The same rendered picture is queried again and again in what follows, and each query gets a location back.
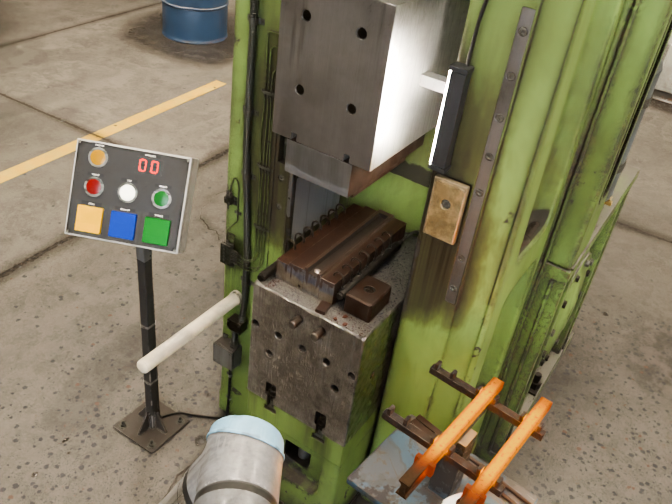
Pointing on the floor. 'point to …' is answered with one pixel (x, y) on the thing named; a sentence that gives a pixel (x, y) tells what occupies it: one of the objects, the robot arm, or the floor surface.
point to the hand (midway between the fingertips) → (468, 501)
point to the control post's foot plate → (150, 438)
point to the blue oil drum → (195, 21)
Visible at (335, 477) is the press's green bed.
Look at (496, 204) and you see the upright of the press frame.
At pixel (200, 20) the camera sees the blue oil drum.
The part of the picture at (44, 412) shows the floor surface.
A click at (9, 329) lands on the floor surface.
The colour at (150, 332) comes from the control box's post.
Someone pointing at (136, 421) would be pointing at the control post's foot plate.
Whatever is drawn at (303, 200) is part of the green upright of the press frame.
